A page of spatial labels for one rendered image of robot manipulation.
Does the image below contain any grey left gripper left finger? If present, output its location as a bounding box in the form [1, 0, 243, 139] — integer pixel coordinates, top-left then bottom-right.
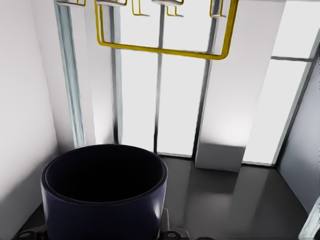
[17, 223, 48, 240]

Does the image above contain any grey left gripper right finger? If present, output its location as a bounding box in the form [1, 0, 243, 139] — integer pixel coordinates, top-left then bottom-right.
[156, 207, 191, 240]

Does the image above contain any dark blue cup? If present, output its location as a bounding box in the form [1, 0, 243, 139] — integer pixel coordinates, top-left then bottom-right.
[40, 143, 168, 240]

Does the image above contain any grey window bar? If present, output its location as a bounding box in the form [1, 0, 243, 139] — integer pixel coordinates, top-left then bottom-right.
[108, 4, 124, 145]
[152, 4, 166, 154]

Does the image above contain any silver frame post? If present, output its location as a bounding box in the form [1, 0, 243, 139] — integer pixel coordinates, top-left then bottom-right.
[53, 0, 87, 149]
[298, 197, 320, 240]

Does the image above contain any yellow wire cup holder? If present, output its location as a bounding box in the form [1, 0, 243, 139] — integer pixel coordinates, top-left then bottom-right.
[55, 0, 240, 61]

